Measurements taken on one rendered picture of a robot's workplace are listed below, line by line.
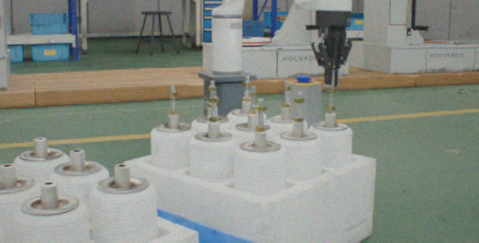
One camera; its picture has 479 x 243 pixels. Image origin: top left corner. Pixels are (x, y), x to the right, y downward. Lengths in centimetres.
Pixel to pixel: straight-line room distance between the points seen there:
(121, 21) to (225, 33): 790
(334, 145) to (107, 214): 56
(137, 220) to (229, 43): 98
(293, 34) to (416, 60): 89
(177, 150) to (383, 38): 289
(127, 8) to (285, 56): 636
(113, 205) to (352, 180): 57
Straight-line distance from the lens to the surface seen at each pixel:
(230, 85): 167
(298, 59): 346
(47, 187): 74
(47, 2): 943
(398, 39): 392
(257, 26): 584
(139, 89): 308
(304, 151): 107
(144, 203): 78
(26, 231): 73
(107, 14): 950
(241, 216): 98
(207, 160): 106
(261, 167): 98
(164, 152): 115
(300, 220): 104
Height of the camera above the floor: 50
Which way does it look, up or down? 10 degrees down
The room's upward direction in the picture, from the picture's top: straight up
